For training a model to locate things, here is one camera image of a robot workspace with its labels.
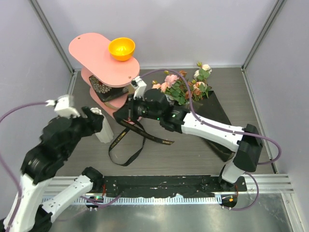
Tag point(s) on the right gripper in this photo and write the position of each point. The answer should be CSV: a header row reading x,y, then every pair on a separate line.
x,y
126,112

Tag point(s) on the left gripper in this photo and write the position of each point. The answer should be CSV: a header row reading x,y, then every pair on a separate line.
x,y
93,122

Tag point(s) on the artificial flower bouquet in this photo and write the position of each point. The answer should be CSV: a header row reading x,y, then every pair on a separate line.
x,y
178,89

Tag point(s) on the black wrapping paper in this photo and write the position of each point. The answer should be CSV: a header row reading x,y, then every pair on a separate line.
x,y
211,108

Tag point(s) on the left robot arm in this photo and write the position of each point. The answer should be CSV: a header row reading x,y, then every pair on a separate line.
x,y
40,165

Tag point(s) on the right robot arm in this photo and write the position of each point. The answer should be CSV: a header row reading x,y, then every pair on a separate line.
x,y
244,142

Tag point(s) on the white ribbed vase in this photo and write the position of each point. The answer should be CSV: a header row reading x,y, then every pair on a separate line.
x,y
106,134

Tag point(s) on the orange bowl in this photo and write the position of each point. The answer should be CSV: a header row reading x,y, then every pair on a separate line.
x,y
122,49

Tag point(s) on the pink tiered shelf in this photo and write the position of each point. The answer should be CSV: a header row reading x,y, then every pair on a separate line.
x,y
91,51

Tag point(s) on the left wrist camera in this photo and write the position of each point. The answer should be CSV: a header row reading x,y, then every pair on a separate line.
x,y
64,106

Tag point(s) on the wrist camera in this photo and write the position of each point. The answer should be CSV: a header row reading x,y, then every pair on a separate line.
x,y
64,106
139,87

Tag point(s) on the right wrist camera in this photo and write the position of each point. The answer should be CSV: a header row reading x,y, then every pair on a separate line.
x,y
139,87

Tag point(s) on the white cable duct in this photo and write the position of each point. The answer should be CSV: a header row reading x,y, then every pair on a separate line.
x,y
178,199

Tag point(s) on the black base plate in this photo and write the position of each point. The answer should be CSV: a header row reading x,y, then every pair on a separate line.
x,y
163,186

